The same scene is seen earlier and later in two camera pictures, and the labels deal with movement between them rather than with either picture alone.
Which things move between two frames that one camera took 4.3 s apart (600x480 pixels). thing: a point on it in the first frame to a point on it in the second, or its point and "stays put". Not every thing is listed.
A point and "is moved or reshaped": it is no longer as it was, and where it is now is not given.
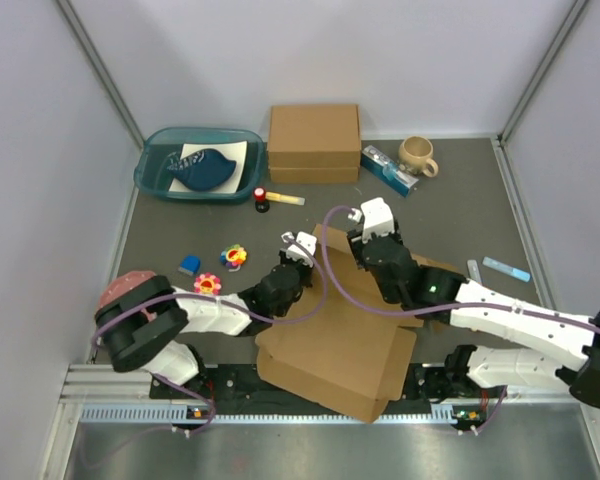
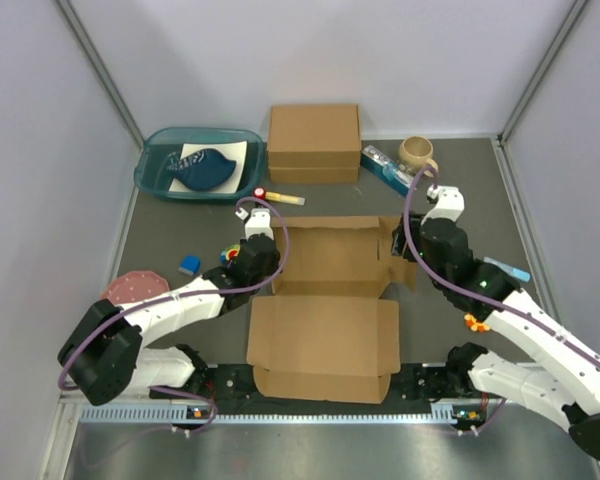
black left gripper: x=307 y=269 to x=274 y=265
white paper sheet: x=235 y=150 stays put
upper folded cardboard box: x=314 y=136 stays put
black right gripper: x=358 y=244 to x=400 y=239
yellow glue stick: x=274 y=196 stays put
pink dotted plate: x=124 y=282 stays put
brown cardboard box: x=348 y=347 is moved or reshaped
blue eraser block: x=190 y=264 stays put
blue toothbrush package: x=384 y=171 stays put
